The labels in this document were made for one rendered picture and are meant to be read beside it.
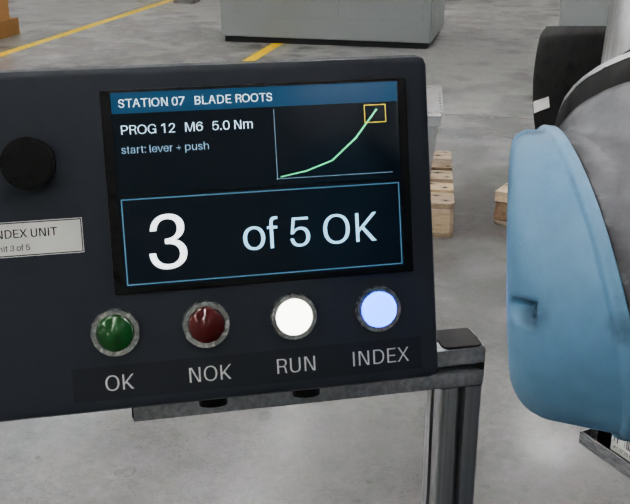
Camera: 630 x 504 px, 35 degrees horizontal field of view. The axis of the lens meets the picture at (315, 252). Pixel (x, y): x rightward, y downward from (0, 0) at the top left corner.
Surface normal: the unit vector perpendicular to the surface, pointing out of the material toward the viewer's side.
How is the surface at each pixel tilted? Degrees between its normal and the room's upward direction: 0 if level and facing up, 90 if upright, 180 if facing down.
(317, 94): 75
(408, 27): 90
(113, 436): 1
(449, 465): 90
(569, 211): 47
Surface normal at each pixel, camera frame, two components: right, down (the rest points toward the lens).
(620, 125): -0.63, -0.54
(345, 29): -0.23, 0.35
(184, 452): 0.00, -0.93
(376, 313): 0.13, 0.13
